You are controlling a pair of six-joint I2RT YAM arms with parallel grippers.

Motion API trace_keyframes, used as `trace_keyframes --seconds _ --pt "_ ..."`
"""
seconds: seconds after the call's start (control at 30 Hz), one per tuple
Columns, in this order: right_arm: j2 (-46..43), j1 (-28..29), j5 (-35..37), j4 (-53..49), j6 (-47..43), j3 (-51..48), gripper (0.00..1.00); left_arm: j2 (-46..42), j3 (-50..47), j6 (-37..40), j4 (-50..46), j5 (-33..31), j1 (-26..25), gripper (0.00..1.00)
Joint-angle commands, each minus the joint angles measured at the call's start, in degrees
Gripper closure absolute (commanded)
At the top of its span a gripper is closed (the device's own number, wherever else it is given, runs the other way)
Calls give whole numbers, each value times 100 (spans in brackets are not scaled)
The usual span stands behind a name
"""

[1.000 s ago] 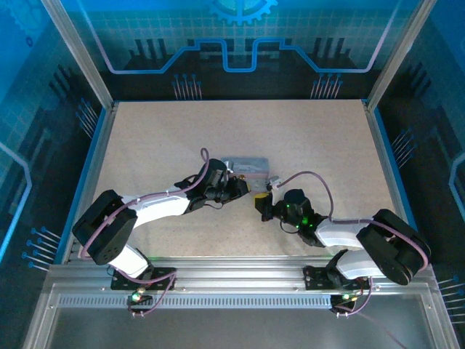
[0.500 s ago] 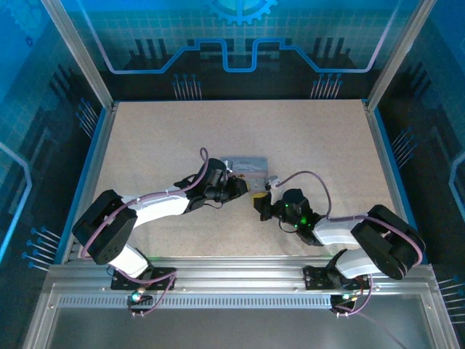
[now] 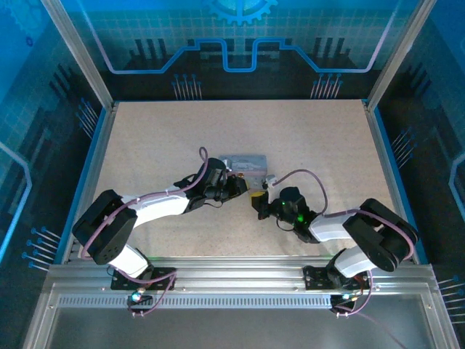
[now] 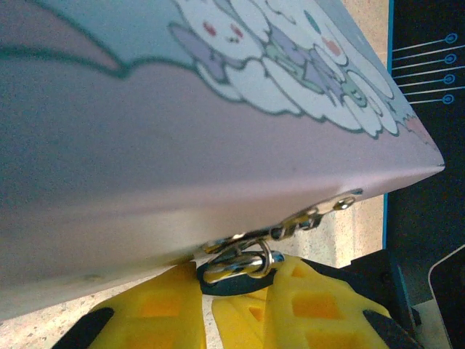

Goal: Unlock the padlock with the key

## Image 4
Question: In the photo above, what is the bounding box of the small black padlock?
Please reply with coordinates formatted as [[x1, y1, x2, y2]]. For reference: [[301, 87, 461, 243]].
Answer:
[[195, 241, 288, 296]]

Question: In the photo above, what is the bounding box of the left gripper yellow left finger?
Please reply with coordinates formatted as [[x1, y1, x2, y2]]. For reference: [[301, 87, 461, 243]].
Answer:
[[54, 260, 207, 349]]

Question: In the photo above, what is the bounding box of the cartoon print tin box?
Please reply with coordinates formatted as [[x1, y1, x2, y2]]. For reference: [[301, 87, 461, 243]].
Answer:
[[0, 0, 446, 323]]

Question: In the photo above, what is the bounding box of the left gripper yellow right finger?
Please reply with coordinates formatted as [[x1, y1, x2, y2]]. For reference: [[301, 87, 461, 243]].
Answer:
[[212, 255, 422, 349]]

